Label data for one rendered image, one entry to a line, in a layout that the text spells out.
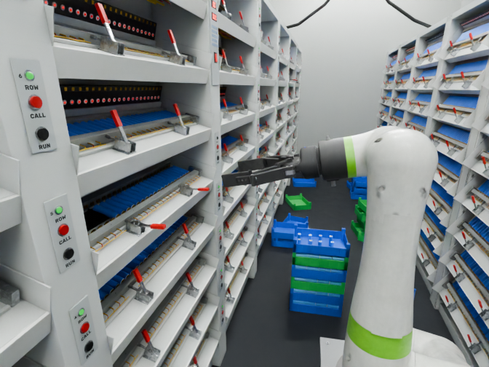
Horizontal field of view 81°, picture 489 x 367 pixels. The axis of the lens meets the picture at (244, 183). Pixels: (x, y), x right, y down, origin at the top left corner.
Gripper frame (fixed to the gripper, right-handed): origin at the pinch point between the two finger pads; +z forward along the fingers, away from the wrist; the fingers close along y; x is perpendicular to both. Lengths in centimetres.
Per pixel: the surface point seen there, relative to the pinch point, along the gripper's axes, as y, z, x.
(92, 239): -24.8, 24.4, -4.0
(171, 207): 1.2, 22.1, -7.9
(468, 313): 74, -77, -104
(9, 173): -40.0, 16.6, 13.3
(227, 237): 55, 32, -45
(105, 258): -25.7, 21.9, -7.9
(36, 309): -40.4, 22.4, -7.7
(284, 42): 240, 10, 66
